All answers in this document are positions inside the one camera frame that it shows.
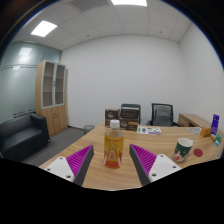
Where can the upright purple box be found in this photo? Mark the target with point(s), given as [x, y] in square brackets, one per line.
[215, 124]

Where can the wooden glass-door cabinet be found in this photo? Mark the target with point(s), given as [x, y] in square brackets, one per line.
[53, 113]

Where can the orange cardboard box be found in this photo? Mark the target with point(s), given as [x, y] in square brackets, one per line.
[205, 132]

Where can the flat round red coaster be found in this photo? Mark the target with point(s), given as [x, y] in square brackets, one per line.
[198, 152]

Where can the small tan box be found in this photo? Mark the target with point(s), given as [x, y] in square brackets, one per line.
[212, 137]

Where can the orange drink bottle white cap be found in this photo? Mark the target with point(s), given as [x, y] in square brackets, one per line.
[113, 150]

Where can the small light blue box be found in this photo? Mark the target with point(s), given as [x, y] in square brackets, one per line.
[216, 143]

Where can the green and white mug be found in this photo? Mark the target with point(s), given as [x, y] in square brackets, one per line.
[181, 150]

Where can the white and green leaflet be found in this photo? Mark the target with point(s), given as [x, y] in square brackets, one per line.
[149, 130]

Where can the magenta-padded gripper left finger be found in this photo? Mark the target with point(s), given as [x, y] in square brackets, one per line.
[78, 161]

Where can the grey waste bin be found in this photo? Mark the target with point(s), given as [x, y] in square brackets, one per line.
[88, 129]

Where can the black leather sofa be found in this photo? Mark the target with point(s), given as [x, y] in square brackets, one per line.
[21, 136]

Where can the wooden side desk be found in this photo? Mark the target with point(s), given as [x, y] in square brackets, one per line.
[191, 119]

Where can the brown box with tan side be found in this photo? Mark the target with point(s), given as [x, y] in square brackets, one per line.
[130, 125]

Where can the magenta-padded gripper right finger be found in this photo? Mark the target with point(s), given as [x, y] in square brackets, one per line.
[146, 160]

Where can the round white disc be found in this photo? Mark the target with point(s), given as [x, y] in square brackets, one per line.
[195, 130]

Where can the black mesh-back office chair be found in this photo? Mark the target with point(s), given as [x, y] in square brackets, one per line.
[162, 115]

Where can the tall dark brown box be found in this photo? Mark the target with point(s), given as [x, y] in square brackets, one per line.
[111, 116]

